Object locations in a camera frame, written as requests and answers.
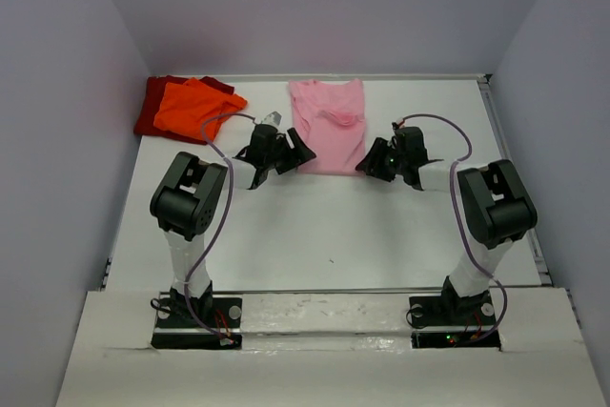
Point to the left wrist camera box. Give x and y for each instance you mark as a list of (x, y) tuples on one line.
[(272, 119)]

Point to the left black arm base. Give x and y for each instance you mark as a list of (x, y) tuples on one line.
[(176, 329)]

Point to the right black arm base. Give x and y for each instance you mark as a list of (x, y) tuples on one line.
[(434, 326)]

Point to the orange folded t shirt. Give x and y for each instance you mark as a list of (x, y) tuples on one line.
[(191, 108)]

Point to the pink t shirt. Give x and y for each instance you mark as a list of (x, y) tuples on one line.
[(330, 119)]

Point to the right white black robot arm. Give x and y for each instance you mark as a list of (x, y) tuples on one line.
[(492, 209)]

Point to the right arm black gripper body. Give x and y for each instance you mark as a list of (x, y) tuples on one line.
[(401, 160)]

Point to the aluminium table edge rail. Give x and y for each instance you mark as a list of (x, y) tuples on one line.
[(515, 184)]

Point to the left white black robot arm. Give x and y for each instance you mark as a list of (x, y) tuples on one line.
[(191, 206)]

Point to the dark red folded t shirt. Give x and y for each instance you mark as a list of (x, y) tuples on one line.
[(154, 93)]

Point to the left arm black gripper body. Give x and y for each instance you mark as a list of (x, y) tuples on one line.
[(277, 160)]

